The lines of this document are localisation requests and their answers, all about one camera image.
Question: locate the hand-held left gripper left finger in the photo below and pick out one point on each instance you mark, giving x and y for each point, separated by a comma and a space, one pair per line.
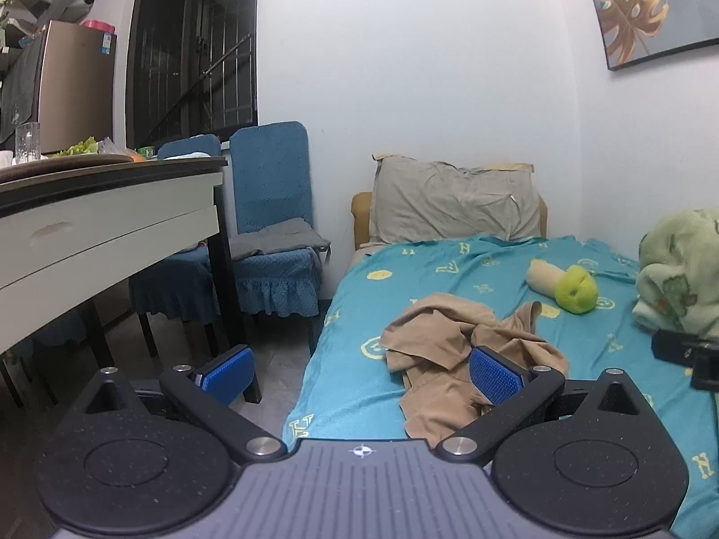
227, 375

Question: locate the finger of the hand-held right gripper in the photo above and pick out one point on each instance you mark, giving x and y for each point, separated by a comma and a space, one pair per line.
682, 347

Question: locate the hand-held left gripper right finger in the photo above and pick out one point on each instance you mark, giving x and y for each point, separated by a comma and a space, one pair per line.
495, 382

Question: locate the tan pants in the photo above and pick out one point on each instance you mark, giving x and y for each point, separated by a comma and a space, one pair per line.
444, 342

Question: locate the pale green printed blanket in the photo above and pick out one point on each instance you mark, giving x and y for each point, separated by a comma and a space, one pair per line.
682, 269

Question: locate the bed with blue printed sheet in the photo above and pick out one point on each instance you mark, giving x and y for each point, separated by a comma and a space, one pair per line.
595, 325

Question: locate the blue covered chair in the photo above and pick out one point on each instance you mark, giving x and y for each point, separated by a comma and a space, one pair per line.
269, 179
168, 286

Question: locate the green and beige plush toy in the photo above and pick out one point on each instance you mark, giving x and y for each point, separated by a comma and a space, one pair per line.
573, 289

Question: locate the grey seat cushion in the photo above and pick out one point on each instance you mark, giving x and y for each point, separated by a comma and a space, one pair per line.
275, 238

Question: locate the grey pillow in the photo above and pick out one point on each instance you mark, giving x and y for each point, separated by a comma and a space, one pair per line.
449, 202

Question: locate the white table with dark top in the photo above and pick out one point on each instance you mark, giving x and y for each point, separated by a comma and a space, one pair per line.
101, 219

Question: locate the small green can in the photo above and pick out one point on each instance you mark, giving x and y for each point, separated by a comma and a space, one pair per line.
147, 152

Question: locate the green leafy vegetables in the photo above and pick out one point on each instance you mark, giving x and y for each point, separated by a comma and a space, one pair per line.
78, 147

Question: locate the clear drinking glass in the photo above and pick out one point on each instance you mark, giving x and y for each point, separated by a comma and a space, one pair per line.
28, 143

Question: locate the bronze refrigerator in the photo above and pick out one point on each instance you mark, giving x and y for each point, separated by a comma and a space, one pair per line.
76, 90

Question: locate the dark barred window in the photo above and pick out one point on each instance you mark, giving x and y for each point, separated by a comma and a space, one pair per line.
191, 50

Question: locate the dark hanging cloth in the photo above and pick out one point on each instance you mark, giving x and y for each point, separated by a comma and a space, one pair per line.
19, 90

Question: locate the pink lid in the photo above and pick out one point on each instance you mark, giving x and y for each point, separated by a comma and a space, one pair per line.
100, 26

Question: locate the gold leaf wall picture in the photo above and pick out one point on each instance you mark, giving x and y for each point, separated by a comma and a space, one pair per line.
646, 5

